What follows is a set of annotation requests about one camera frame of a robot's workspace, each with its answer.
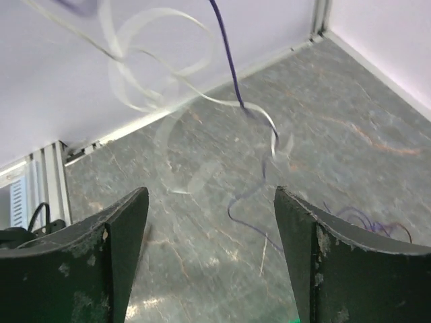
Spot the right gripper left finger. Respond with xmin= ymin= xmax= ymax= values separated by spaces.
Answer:
xmin=1 ymin=187 xmax=149 ymax=322

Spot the white cable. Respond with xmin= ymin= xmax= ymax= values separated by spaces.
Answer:
xmin=22 ymin=0 xmax=296 ymax=196

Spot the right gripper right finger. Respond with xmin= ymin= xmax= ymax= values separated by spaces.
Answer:
xmin=274 ymin=186 xmax=430 ymax=323

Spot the grey slotted cable duct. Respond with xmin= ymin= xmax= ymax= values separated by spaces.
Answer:
xmin=9 ymin=176 xmax=28 ymax=229

